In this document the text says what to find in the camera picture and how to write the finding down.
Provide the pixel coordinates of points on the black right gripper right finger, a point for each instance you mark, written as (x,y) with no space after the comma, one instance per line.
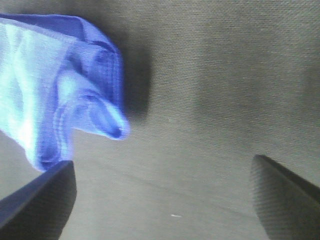
(286,204)

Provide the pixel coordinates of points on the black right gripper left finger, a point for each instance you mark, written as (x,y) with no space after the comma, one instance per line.
(40,209)

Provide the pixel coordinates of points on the blue microfiber towel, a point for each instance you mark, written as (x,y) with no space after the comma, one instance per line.
(58,73)

